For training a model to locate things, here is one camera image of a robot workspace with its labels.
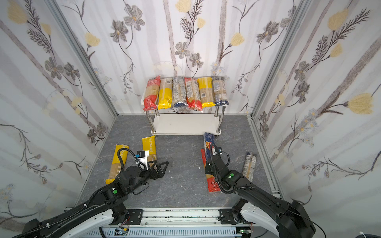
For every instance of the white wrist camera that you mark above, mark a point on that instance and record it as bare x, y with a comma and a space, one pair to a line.
141, 159
217, 150

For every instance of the white two-tier shelf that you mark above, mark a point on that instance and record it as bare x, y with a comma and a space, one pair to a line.
184, 124

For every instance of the yellow spaghetti bag far left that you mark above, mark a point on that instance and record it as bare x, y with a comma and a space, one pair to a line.
116, 165

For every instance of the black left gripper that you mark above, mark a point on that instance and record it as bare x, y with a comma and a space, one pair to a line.
154, 169

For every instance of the dark blue Barilla pasta box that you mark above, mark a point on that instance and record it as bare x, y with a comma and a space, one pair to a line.
208, 140

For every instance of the yellow Pastatime spaghetti bag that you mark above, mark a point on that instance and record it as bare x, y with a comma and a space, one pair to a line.
148, 144

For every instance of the white slotted cable duct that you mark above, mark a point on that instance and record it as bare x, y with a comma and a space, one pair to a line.
174, 232

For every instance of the brown and yellow spaghetti pack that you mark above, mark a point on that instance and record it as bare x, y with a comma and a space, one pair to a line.
165, 94

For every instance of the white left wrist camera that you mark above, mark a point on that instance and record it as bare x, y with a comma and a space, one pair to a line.
141, 159

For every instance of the dark blue clear spaghetti bag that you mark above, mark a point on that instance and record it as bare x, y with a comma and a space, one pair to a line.
219, 91

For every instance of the red clear spaghetti bag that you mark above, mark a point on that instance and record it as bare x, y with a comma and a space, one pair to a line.
151, 93

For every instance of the red spaghetti bag with label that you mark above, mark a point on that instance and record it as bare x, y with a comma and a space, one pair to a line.
193, 95

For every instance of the clear spaghetti bag blue end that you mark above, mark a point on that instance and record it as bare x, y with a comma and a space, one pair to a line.
179, 92

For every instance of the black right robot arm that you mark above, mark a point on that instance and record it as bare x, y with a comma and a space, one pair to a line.
280, 217

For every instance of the yellow-end spaghetti bag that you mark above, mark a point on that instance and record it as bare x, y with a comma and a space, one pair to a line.
206, 92

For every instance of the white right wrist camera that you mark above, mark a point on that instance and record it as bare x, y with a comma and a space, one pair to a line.
217, 150

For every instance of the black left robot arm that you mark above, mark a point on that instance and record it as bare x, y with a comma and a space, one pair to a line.
105, 206

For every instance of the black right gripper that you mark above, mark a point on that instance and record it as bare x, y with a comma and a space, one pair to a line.
211, 159

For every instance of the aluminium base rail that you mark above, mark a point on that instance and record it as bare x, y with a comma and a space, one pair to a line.
178, 215

